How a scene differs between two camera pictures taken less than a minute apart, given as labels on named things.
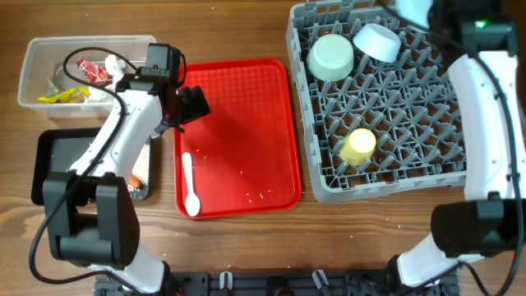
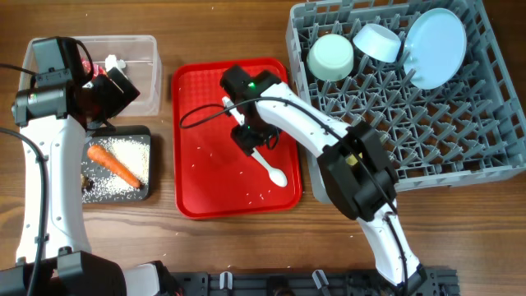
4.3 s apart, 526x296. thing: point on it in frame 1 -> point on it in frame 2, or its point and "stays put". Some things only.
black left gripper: x=191 y=110 -> x=117 y=100
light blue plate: x=415 y=11 -> x=435 y=48
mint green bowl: x=330 y=57 stays put
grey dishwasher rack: x=380 y=108 stays put
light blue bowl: x=379 y=42 stays put
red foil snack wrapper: x=94 y=73 stays put
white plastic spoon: x=192 y=202 -> x=276 y=176
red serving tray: x=245 y=152 stays put
